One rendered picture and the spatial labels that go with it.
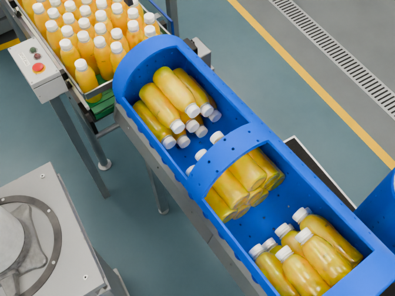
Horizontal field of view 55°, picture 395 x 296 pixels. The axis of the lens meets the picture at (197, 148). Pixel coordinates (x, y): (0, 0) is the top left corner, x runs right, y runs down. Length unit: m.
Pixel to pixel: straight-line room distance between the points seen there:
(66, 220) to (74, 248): 0.08
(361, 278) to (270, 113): 1.80
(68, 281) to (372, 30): 2.81
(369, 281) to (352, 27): 2.57
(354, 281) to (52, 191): 0.77
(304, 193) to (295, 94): 1.62
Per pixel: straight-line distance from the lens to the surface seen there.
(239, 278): 1.18
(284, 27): 3.10
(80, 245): 1.03
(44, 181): 1.13
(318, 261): 0.93
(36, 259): 1.04
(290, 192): 1.13
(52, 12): 1.58
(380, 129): 2.67
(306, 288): 0.94
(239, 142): 0.93
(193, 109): 1.08
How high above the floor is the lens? 2.02
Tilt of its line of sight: 59 degrees down
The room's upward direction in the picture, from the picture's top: 2 degrees counter-clockwise
